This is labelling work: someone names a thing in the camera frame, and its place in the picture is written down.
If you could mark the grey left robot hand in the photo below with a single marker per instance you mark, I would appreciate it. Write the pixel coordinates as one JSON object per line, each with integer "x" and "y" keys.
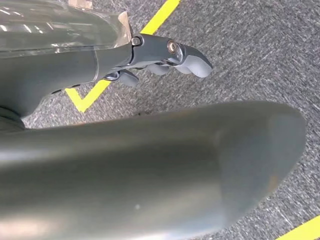
{"x": 100, "y": 182}

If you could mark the yellow floor tape square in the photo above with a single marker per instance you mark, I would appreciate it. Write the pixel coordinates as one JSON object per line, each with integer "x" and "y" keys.
{"x": 160, "y": 16}

